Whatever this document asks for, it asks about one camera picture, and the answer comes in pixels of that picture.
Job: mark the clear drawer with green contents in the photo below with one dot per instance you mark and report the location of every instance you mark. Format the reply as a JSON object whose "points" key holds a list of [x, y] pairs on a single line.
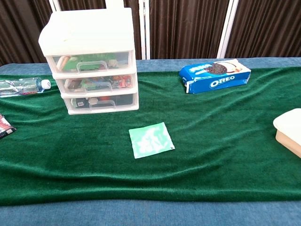
{"points": [[94, 61]]}

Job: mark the clear drawer with dark contents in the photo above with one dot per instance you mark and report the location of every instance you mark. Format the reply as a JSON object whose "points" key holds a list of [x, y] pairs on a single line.
{"points": [[105, 101]]}

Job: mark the clear drawer with red snacks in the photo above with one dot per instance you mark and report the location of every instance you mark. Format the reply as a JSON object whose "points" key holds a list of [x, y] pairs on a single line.
{"points": [[98, 82]]}

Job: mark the white trays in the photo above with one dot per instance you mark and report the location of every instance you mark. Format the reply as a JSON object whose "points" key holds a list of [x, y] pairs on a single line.
{"points": [[87, 35]]}

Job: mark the green white sachet packet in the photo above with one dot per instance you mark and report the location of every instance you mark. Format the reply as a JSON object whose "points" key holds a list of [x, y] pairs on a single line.
{"points": [[150, 140]]}

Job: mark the green velvet cloth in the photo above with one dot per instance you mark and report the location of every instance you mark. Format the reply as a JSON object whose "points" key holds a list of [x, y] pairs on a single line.
{"points": [[150, 176]]}

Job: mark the blue Oreo cookie box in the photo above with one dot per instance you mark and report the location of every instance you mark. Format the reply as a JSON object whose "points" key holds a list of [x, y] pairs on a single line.
{"points": [[218, 81]]}

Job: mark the blue table cover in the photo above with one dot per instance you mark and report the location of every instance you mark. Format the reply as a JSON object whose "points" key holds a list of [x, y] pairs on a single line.
{"points": [[150, 215]]}

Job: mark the clear plastic water bottle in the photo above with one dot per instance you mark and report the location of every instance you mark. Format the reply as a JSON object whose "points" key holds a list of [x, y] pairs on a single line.
{"points": [[21, 87]]}

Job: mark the cream lidded food box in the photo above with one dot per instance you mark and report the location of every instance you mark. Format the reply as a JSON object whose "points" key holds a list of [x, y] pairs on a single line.
{"points": [[290, 127]]}

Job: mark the red black snack packet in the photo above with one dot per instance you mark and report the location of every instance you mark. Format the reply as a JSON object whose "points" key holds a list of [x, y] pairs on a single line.
{"points": [[4, 128]]}

